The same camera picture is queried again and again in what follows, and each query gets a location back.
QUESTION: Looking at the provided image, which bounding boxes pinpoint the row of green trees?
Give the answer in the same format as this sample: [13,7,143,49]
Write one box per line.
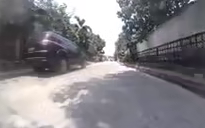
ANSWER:
[32,0,107,63]

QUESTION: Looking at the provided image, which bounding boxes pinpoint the grey concrete road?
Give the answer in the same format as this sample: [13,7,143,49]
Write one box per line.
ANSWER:
[0,60,205,128]

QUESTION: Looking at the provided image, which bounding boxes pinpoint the dark parked car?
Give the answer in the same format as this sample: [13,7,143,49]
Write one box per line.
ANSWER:
[22,31,88,74]

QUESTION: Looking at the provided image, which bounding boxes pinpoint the large shady trees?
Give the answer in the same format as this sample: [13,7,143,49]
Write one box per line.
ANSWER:
[113,0,194,64]

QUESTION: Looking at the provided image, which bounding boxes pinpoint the raised grey kerb strip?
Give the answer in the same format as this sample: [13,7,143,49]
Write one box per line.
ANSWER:
[0,67,36,82]

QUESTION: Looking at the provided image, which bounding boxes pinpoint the building with dark gateway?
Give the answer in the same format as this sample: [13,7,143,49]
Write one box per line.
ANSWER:
[0,0,38,72]

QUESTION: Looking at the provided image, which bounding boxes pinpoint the grey wall with dark railing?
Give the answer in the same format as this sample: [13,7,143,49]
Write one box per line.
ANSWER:
[133,0,205,80]

